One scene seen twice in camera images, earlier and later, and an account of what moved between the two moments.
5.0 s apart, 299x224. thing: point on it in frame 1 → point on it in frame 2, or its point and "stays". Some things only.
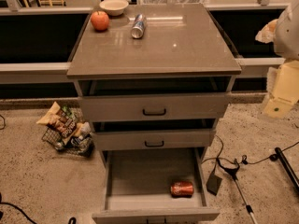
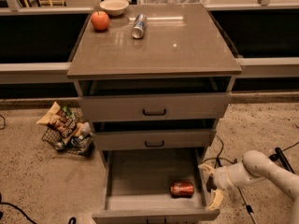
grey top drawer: (109, 108) stays
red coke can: (181, 189) stays
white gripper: (288, 36) → (222, 178)
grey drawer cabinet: (154, 78) stays
